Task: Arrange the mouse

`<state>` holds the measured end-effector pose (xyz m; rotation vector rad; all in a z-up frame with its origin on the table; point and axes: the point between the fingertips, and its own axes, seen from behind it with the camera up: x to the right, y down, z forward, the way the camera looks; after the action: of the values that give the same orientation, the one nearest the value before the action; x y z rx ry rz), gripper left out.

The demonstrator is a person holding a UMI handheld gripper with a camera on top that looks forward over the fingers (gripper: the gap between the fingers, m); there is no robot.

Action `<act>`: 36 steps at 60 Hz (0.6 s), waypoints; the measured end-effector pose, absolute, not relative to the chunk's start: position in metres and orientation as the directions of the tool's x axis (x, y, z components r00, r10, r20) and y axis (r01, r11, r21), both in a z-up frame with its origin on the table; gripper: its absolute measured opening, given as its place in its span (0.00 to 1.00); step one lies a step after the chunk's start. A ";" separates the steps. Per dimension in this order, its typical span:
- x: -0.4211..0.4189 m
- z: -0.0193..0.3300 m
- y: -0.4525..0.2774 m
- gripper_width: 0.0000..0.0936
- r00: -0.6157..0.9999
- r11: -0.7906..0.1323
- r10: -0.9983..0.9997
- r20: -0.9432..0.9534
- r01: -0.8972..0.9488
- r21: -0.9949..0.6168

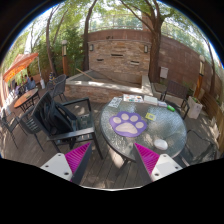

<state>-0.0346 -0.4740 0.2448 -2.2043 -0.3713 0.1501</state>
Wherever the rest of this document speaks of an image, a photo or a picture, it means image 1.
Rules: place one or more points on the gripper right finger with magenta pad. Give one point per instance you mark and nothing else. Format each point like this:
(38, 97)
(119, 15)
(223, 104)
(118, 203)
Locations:
(153, 166)

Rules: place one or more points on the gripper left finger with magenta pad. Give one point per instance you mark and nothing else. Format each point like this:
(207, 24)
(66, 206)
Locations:
(70, 166)

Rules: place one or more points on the white computer mouse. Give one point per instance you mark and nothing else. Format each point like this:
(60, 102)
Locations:
(160, 144)

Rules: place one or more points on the round glass patio table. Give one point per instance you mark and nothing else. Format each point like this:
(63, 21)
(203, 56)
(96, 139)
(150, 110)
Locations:
(153, 127)

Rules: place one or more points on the black patio armchair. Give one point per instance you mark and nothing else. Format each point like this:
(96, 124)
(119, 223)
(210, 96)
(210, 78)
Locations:
(61, 125)

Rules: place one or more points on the purple paw print mousepad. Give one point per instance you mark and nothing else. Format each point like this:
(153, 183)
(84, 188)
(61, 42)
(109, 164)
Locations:
(127, 124)

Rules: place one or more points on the yellow sticky note card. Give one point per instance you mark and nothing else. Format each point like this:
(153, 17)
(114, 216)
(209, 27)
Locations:
(150, 116)

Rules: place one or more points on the grey slatted chair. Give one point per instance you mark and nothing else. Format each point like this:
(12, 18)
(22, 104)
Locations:
(28, 124)

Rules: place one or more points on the green marker pen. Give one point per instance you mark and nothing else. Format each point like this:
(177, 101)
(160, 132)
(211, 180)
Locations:
(170, 108)

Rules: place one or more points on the white notebook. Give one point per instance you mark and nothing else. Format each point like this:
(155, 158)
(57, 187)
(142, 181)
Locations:
(151, 100)

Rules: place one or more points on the colourful book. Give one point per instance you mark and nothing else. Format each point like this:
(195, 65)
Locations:
(132, 98)

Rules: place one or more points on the white trash bin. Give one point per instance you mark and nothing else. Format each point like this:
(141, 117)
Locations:
(195, 108)

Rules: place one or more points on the patterned paper sheet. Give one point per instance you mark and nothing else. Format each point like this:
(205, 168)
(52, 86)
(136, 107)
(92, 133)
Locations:
(115, 102)

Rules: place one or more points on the dark metal bench chair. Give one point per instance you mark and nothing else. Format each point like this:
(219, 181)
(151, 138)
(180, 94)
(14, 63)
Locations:
(179, 91)

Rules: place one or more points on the round wooden table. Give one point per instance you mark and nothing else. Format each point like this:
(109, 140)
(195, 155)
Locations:
(27, 100)

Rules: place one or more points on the dark mesh chair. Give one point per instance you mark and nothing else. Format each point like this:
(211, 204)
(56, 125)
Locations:
(57, 86)

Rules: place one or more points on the raised brick planter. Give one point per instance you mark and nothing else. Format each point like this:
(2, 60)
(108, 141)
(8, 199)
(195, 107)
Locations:
(84, 85)

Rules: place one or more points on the orange patio umbrella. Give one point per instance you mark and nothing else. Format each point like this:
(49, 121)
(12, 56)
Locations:
(21, 62)

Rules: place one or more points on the large tree trunk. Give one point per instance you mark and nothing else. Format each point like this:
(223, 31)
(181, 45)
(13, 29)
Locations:
(152, 14)

